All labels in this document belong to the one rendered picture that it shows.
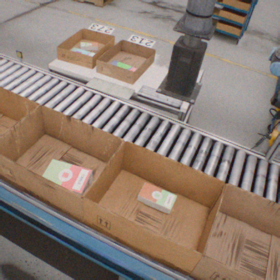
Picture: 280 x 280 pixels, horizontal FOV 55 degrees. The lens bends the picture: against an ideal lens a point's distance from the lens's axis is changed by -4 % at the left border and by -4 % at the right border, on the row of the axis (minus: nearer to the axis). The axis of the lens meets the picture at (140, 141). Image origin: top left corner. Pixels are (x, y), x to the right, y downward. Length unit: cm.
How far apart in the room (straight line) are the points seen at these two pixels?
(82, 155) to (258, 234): 76
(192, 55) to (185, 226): 102
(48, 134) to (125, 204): 48
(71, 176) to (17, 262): 104
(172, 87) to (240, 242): 109
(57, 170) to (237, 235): 69
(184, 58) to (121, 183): 91
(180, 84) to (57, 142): 90
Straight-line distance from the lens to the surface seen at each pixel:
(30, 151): 124
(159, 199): 105
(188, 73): 176
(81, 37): 238
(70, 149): 123
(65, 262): 125
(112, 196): 107
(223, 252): 105
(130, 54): 222
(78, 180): 103
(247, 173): 151
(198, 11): 163
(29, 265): 194
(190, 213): 108
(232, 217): 113
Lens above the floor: 178
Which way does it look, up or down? 44 degrees down
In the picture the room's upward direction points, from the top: 10 degrees clockwise
